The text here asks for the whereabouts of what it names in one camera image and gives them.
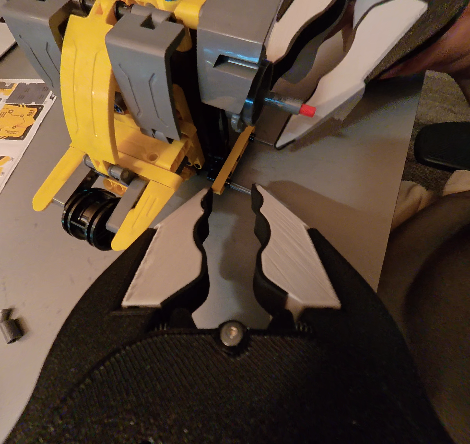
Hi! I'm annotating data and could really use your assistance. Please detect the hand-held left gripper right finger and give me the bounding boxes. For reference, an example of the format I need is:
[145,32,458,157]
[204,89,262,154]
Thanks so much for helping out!
[251,183,343,329]

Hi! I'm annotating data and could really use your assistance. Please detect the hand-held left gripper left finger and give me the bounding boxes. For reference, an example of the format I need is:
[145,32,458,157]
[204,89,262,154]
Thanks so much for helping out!
[121,188,213,328]

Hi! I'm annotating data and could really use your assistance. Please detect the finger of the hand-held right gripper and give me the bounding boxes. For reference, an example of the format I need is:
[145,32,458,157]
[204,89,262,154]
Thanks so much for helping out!
[275,0,429,151]
[265,0,350,84]

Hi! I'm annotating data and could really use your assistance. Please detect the yellow brick beam with pins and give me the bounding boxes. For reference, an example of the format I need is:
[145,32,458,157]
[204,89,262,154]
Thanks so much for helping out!
[207,125,256,196]

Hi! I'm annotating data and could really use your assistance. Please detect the yellow toy brick vehicle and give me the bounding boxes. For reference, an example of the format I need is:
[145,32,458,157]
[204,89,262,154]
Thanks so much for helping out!
[0,0,317,252]

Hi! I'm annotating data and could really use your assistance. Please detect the person's right hand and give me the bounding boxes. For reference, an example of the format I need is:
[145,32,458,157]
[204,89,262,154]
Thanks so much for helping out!
[378,14,470,105]

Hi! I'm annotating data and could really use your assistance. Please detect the beige cloth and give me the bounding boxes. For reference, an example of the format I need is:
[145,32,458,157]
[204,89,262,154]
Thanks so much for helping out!
[390,170,470,230]

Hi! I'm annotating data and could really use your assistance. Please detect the person's brown clothing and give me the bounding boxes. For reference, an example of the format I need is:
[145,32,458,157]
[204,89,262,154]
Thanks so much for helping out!
[378,191,470,444]

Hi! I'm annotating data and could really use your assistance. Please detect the small dark grey brick connector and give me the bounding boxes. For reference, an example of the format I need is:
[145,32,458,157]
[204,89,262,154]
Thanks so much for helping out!
[0,307,27,344]

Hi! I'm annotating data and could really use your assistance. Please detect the yellow black printed leaflet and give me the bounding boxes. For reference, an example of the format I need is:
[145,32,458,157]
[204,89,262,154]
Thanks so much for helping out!
[0,79,57,195]

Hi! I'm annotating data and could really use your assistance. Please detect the white flat base plate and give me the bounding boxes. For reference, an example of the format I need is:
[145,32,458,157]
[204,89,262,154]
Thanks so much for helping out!
[0,22,18,60]

